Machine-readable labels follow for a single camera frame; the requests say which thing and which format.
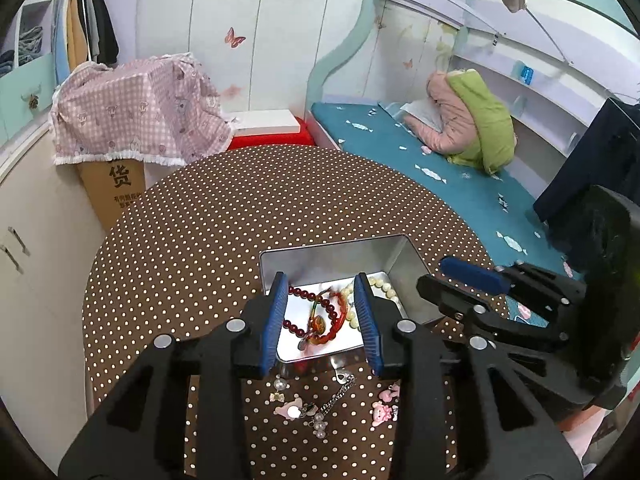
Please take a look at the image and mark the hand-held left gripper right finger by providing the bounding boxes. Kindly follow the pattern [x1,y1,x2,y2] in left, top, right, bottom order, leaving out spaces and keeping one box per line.
[351,272,583,480]

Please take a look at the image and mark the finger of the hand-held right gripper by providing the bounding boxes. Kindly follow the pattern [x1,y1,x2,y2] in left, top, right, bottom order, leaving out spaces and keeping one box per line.
[440,257,587,311]
[416,274,563,351]

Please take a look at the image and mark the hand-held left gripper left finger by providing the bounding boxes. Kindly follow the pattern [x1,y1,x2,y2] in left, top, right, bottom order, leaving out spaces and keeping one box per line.
[57,271,291,480]

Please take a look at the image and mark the dark red bead bracelet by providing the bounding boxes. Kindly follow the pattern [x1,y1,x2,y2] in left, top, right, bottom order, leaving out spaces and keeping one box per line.
[282,286,346,341]

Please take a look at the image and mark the cream bead bracelet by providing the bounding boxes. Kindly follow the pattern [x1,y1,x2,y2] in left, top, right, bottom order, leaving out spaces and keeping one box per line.
[347,275,401,331]

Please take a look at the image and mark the amber pendant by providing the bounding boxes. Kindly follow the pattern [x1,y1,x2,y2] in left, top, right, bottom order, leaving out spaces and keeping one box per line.
[306,310,341,347]

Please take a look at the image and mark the silver chain keychain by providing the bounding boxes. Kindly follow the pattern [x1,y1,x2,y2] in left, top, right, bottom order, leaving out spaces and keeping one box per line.
[312,370,357,438]

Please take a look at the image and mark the silver metal tin box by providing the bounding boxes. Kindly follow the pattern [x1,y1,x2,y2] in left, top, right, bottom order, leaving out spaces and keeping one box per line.
[259,234,441,378]

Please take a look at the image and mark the pink bow charm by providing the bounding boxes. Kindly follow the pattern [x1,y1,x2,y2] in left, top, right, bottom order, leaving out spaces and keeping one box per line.
[276,397,306,420]

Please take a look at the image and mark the pink bunny charm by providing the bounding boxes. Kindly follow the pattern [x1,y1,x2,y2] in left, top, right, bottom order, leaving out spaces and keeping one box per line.
[372,402,400,427]

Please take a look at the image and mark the brown polka dot tablecloth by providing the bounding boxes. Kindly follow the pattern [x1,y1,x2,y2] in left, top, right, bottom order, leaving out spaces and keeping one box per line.
[82,145,511,480]

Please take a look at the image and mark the teal bed mattress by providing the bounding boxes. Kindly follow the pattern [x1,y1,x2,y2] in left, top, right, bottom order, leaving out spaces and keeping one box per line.
[311,101,581,331]

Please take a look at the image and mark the dark hanging garment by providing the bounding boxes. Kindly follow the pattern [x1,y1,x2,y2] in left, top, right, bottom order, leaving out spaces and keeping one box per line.
[532,97,640,271]

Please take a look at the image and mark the pink and green folded quilt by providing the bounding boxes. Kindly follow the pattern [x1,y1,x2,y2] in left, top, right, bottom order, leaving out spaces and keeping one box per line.
[446,70,517,176]

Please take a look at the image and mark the pink padded jacket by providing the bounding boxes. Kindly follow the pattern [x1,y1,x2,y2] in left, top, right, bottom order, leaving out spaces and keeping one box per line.
[402,71,486,156]

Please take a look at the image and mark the red cloth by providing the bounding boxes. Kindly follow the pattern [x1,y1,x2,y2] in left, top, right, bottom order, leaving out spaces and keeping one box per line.
[227,117,317,151]

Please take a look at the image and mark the white flat box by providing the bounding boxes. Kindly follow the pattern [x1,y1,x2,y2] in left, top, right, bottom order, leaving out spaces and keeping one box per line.
[231,109,297,137]

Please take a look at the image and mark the brown cardboard box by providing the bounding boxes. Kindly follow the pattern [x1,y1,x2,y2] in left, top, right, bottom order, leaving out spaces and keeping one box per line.
[75,157,148,231]

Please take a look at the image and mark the cream cabinet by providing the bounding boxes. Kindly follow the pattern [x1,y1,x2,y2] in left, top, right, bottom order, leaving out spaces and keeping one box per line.
[0,120,108,411]

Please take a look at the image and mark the pink checked cloth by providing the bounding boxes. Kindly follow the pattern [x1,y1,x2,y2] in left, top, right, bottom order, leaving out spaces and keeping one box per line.
[49,52,235,167]

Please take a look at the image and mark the white wardrobe doors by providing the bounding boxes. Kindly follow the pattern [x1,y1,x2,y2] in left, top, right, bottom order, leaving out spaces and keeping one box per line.
[135,0,373,121]

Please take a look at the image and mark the black hanging garment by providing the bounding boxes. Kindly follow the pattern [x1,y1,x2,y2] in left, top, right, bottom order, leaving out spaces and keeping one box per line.
[92,0,120,67]

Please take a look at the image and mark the teal drawer unit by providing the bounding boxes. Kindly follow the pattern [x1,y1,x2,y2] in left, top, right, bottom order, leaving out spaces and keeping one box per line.
[0,52,56,143]

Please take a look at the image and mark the yellow hanging garment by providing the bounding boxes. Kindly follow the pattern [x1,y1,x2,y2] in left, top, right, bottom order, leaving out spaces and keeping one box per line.
[66,0,93,71]

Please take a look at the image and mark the grey hanging garment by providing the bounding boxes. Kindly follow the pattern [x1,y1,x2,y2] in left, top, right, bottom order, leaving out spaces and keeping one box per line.
[82,0,101,63]

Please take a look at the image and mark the white wall shelves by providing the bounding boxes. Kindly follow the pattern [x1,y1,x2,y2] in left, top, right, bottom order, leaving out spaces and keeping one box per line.
[450,25,640,158]

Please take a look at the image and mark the teal bunk bed frame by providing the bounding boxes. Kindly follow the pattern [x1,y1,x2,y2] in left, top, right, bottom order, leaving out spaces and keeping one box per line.
[306,0,640,151]

